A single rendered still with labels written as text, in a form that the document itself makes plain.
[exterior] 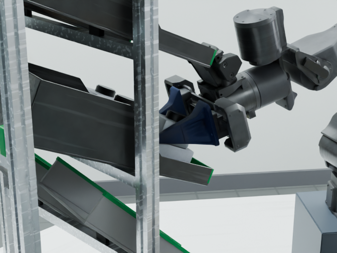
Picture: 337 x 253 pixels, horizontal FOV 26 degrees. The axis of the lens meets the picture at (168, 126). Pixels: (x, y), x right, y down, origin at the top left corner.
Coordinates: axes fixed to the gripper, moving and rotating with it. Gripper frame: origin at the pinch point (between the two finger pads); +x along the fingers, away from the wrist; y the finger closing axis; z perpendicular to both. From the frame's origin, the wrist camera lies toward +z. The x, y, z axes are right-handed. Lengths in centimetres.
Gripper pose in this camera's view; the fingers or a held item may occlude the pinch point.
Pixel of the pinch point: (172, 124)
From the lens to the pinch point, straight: 96.8
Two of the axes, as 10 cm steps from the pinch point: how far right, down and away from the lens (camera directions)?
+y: 4.2, 2.6, -8.7
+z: -2.5, -8.9, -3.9
